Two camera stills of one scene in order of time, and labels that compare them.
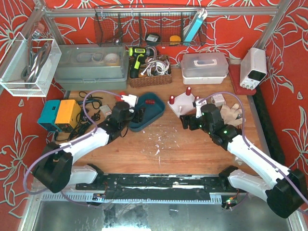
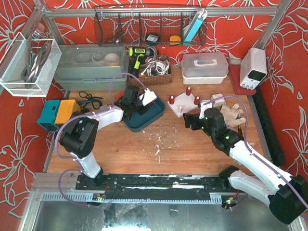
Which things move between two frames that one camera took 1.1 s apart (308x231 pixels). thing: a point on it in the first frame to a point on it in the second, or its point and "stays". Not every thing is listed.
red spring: x=172 y=99 stays
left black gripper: x=137 y=115 to x=140 y=107
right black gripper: x=188 y=122 stays
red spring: x=188 y=91 stays
